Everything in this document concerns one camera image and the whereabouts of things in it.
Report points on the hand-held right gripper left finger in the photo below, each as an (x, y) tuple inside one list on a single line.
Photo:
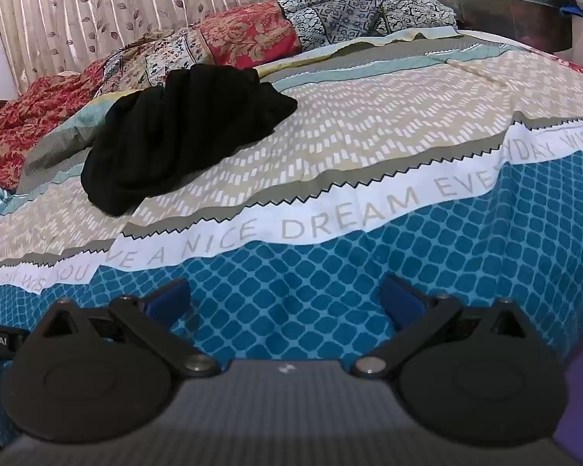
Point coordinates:
[(167, 297)]

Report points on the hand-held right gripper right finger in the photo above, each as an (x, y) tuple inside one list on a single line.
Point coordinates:
[(401, 299)]

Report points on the black pants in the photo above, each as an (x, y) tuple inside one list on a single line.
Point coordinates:
[(175, 131)]

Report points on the teal and beige patterned bedsheet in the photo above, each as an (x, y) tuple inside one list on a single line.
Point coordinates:
[(369, 121)]

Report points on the red floral patchwork quilt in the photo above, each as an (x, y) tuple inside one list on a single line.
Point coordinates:
[(233, 34)]

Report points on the pink floral cloth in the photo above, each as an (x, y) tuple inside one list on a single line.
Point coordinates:
[(580, 65)]

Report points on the beige leaf print curtain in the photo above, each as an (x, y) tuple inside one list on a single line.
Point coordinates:
[(126, 5)]

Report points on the clear plastic storage box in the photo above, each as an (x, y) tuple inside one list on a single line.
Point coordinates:
[(500, 5)]

